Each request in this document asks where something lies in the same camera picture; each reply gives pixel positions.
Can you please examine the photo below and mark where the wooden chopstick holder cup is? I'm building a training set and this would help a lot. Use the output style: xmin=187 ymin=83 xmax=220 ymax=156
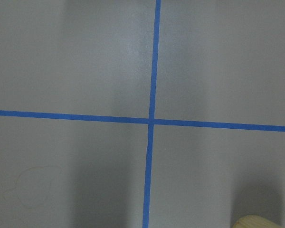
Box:
xmin=233 ymin=215 xmax=282 ymax=228

